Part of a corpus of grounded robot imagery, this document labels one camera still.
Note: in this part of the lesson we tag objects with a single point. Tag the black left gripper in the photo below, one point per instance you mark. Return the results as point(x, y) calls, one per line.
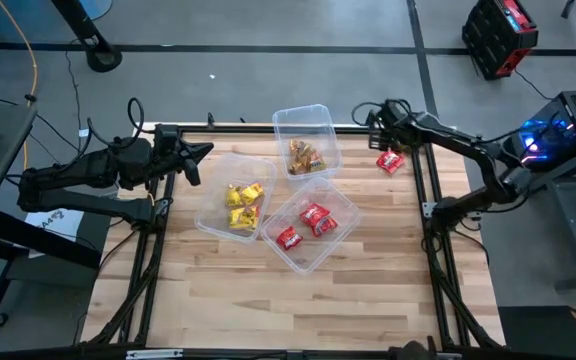
point(168, 157)

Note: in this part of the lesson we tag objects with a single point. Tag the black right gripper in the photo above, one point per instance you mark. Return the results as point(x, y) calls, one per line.
point(385, 122)

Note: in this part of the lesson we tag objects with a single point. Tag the red candy packet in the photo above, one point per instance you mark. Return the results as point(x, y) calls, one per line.
point(289, 238)
point(314, 214)
point(325, 226)
point(390, 161)

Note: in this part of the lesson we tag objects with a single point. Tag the clear plastic container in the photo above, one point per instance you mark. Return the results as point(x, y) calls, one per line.
point(213, 210)
point(343, 205)
point(303, 122)

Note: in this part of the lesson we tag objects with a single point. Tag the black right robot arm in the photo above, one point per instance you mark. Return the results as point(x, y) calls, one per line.
point(468, 145)

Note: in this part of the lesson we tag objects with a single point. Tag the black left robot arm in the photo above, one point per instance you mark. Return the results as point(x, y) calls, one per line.
point(83, 200)

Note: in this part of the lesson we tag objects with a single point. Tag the small white floor label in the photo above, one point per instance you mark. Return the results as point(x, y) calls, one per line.
point(84, 132)

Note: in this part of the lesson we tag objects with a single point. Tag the black stand with round base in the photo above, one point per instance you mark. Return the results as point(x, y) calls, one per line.
point(103, 57)

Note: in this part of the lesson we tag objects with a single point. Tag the white printed paper sheet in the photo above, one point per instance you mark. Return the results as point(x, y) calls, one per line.
point(63, 220)

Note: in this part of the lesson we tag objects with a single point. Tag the red and black tool crate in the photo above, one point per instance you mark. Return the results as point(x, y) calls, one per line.
point(493, 35)

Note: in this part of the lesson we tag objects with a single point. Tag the light blue round object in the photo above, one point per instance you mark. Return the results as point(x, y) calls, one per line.
point(100, 7)

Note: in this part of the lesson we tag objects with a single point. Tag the black mat with hazard stripe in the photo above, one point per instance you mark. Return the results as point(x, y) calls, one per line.
point(538, 330)

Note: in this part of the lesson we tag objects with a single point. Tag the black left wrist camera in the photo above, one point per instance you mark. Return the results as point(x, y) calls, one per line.
point(166, 134)

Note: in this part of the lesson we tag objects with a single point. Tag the black metal table frame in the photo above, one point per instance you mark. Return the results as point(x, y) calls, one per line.
point(248, 129)

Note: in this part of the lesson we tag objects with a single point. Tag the silver edge bracket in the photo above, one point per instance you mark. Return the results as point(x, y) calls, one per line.
point(154, 354)
point(449, 356)

